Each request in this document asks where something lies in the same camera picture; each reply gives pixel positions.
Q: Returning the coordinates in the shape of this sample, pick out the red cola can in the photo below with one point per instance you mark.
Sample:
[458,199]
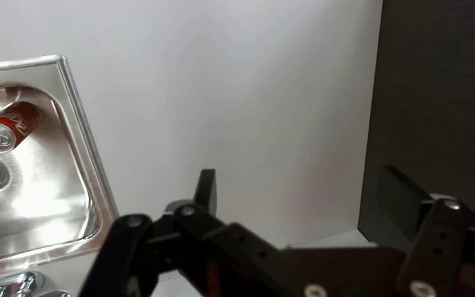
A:
[16,123]

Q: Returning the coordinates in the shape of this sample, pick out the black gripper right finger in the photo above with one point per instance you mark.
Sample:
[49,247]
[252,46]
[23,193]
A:
[440,234]

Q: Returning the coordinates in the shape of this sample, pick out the chrome sink faucet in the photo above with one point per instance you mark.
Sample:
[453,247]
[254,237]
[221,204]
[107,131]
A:
[28,285]

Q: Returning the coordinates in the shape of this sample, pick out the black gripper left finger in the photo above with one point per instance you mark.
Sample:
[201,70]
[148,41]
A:
[214,259]

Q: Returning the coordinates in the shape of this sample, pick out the dark cabinet panel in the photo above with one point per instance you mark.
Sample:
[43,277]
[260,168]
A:
[422,112]

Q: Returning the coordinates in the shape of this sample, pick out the stainless steel sink basin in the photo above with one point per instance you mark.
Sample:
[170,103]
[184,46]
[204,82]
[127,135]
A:
[56,204]

